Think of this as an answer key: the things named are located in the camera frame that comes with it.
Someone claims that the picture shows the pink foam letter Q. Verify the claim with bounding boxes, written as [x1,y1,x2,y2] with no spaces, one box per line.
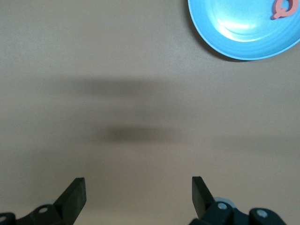
[270,0,298,21]

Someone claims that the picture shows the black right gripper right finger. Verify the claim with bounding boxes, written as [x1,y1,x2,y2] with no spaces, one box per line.
[188,176,288,225]

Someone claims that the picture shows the blue plate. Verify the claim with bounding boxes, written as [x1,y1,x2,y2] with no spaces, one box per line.
[187,0,300,61]

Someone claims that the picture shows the brown table cover sheet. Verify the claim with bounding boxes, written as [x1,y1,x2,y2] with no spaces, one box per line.
[0,0,300,225]

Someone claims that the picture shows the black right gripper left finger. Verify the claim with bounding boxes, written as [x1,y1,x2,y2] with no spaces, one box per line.
[0,177,88,225]

